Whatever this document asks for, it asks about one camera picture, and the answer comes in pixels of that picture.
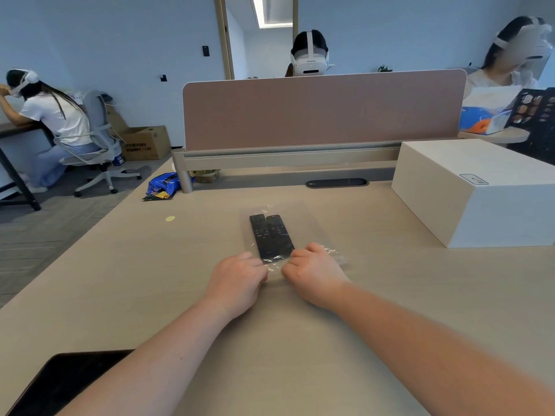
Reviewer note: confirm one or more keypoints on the blue snack bag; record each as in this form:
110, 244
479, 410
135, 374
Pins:
164, 186

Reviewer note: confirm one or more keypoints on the person's left forearm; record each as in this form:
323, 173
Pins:
151, 363

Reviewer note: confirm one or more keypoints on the black printed box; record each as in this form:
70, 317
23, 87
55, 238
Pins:
537, 125

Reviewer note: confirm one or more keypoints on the grey divider support rail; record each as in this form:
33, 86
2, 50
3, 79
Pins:
282, 158

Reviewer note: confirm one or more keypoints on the wooden door frame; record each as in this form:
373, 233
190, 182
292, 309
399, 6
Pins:
223, 38

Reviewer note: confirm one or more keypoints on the green and beige container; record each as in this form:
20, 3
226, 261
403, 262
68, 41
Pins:
206, 175

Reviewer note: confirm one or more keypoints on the large white box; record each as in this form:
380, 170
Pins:
481, 199

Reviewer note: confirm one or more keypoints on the pink desk divider panel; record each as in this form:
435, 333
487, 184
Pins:
325, 110

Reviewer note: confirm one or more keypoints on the person's right hand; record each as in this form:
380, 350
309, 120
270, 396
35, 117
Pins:
316, 275

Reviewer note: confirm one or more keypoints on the person's right forearm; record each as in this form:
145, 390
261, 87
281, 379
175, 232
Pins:
433, 350

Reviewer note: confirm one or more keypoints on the round light table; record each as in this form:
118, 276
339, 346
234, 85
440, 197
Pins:
516, 135

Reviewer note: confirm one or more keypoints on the clear plastic bag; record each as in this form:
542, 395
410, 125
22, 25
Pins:
310, 227

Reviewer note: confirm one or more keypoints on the person's right fingers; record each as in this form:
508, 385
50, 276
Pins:
297, 263

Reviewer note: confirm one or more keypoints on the grey office chair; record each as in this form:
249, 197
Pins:
102, 138

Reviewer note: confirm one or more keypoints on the ceiling light strip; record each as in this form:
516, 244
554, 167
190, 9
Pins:
273, 12

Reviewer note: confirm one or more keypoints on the small green plant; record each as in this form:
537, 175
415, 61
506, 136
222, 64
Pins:
384, 68

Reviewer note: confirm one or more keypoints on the blue and orange box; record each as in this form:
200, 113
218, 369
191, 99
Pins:
481, 114

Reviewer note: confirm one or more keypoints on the black remote control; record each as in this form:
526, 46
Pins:
281, 236
261, 238

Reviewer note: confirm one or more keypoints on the person's left hand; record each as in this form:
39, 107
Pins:
232, 283

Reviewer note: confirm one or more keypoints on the white headset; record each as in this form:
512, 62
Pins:
310, 62
531, 43
24, 81

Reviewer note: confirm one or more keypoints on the dark desk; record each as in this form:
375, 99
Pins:
17, 168

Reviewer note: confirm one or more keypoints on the brown cardboard box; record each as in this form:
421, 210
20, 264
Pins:
145, 143

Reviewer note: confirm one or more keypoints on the person's left fingers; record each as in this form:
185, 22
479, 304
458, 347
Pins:
255, 266

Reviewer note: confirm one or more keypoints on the black tablet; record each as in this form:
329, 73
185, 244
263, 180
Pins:
60, 381

